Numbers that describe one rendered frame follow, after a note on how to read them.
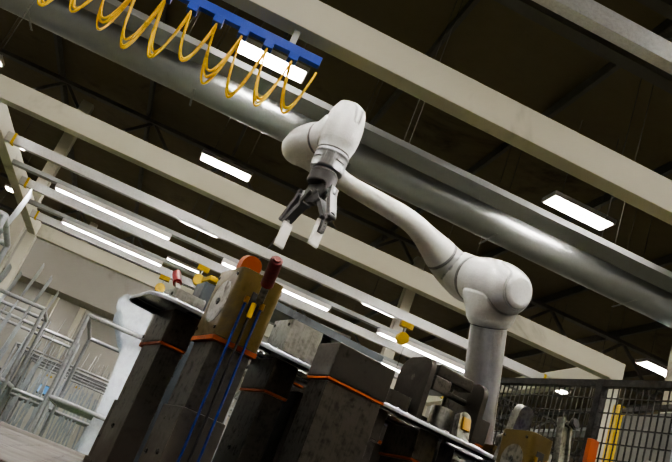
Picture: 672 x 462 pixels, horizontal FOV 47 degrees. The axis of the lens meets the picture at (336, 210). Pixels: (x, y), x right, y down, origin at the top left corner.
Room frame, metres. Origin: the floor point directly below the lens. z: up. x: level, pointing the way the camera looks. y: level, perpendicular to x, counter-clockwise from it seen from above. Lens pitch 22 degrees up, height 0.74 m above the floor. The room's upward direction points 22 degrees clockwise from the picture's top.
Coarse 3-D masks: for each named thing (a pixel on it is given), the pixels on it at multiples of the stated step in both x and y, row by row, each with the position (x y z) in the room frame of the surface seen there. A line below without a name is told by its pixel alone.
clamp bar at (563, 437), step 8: (560, 424) 1.95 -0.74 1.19; (568, 424) 1.94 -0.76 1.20; (576, 424) 1.92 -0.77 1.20; (560, 432) 1.94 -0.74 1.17; (568, 432) 1.95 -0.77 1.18; (560, 440) 1.93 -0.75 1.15; (568, 440) 1.95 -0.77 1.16; (560, 448) 1.93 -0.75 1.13; (568, 448) 1.94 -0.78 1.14; (560, 456) 1.93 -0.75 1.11; (568, 456) 1.94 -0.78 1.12
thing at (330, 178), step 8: (312, 168) 1.78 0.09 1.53; (320, 168) 1.77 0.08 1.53; (312, 176) 1.77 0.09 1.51; (320, 176) 1.76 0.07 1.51; (328, 176) 1.77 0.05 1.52; (336, 176) 1.78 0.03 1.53; (312, 184) 1.81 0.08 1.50; (320, 184) 1.78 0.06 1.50; (328, 184) 1.77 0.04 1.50; (304, 192) 1.83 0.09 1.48; (312, 192) 1.80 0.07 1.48; (320, 192) 1.77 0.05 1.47; (312, 200) 1.79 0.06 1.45
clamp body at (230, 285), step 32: (224, 288) 1.21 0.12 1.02; (256, 288) 1.18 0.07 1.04; (224, 320) 1.17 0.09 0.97; (256, 320) 1.18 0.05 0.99; (192, 352) 1.25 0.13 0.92; (224, 352) 1.17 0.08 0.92; (256, 352) 1.20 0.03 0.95; (192, 384) 1.18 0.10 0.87; (224, 384) 1.19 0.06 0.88; (160, 416) 1.25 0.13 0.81; (192, 416) 1.18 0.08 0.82; (224, 416) 1.20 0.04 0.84; (160, 448) 1.19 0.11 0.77; (192, 448) 1.18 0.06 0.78
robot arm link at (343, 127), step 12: (336, 108) 1.77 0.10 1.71; (348, 108) 1.75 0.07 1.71; (360, 108) 1.77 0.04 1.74; (324, 120) 1.79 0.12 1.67; (336, 120) 1.75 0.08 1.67; (348, 120) 1.75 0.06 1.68; (360, 120) 1.77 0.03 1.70; (312, 132) 1.82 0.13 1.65; (324, 132) 1.77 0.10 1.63; (336, 132) 1.75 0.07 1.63; (348, 132) 1.75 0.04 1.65; (360, 132) 1.78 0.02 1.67; (312, 144) 1.84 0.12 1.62; (324, 144) 1.77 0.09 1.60; (336, 144) 1.76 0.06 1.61; (348, 144) 1.76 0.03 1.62; (348, 156) 1.78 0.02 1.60
